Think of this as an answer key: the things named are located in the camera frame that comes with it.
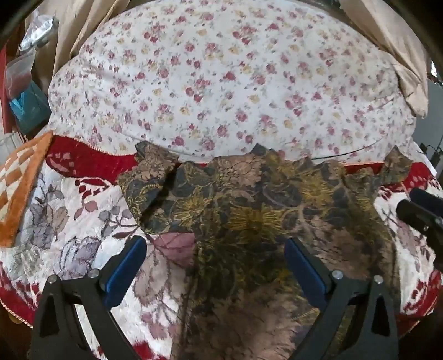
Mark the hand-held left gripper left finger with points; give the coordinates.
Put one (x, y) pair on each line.
(126, 266)

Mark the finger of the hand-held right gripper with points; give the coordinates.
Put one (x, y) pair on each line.
(415, 214)
(427, 200)

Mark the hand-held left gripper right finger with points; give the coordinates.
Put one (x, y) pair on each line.
(304, 270)

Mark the dark floral print garment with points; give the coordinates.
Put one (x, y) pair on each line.
(259, 214)

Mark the red and white floral blanket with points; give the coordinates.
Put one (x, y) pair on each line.
(69, 214)

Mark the orange checked towel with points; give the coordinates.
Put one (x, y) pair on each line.
(20, 187)

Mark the beige cloth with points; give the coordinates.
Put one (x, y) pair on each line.
(398, 41)

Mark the teal plastic bag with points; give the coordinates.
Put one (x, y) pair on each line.
(29, 107)

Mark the white red-flowered quilt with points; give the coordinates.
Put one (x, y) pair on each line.
(225, 76)

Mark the plastic bag with red contents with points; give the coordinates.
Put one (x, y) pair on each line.
(19, 76)

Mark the beige curtain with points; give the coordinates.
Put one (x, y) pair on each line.
(69, 27)

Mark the clear plastic bag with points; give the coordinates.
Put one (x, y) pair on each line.
(38, 33)

